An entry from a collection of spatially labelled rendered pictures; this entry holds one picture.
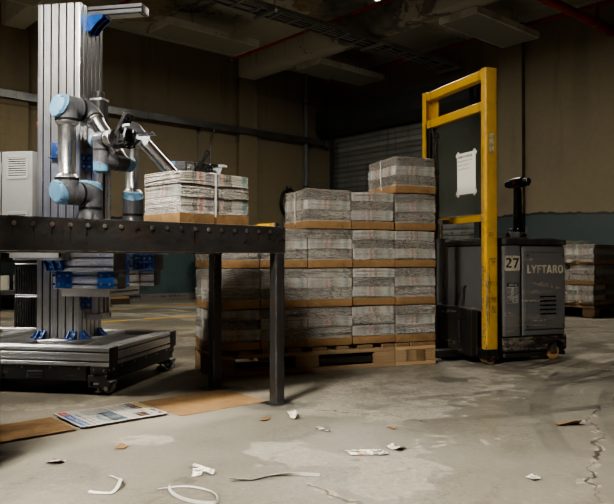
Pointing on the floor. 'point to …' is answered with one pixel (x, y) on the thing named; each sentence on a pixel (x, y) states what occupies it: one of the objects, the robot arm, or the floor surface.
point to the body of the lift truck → (515, 290)
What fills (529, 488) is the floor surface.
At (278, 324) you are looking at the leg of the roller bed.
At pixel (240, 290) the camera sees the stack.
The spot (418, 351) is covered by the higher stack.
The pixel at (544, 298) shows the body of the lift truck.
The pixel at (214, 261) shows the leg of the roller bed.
